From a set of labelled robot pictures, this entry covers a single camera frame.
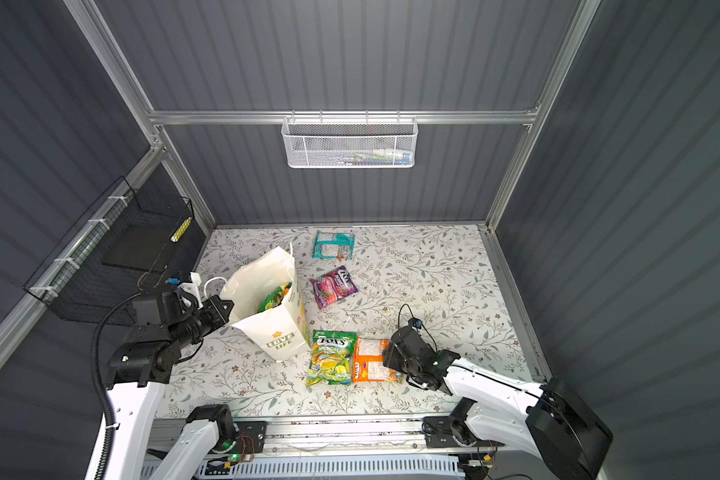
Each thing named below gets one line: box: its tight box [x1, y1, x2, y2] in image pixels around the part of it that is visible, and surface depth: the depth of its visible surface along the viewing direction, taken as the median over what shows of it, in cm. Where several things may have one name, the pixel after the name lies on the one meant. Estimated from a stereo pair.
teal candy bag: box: [312, 230, 356, 260], surface depth 114 cm
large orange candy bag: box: [352, 337, 403, 384], surface depth 84 cm
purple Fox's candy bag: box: [309, 265, 358, 310], surface depth 101 cm
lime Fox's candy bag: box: [306, 330, 357, 387], surface depth 86 cm
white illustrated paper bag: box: [204, 242, 311, 362], surface depth 80 cm
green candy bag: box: [258, 282, 293, 313], surface depth 88 cm
